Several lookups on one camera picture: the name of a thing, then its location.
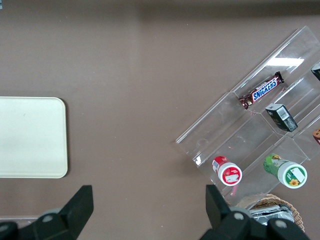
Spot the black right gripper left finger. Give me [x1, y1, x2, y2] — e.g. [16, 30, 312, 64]
[17, 184, 95, 240]

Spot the clear acrylic stepped stand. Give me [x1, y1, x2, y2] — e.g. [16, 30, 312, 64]
[175, 25, 320, 211]

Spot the Snickers chocolate bar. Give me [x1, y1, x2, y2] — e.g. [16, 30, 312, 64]
[238, 71, 286, 111]

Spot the silver foil container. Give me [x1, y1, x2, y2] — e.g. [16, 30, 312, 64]
[248, 203, 295, 227]

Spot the light wicker basket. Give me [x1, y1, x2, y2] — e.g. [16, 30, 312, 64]
[236, 193, 306, 233]

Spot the green label white bottle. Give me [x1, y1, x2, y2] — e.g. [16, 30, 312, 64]
[262, 153, 309, 189]

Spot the small black box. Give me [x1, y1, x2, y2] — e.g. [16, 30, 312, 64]
[264, 103, 299, 133]

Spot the dark small packet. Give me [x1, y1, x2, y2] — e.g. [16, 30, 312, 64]
[310, 62, 320, 81]

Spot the red label white bottle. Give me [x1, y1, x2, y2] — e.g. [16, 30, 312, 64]
[211, 155, 243, 187]

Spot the brown cookie box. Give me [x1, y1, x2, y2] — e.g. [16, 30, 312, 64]
[311, 128, 320, 146]

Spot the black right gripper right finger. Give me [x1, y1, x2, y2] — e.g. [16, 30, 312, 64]
[199, 184, 309, 240]

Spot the beige plastic tray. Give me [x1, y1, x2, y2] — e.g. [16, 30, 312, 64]
[0, 96, 69, 179]

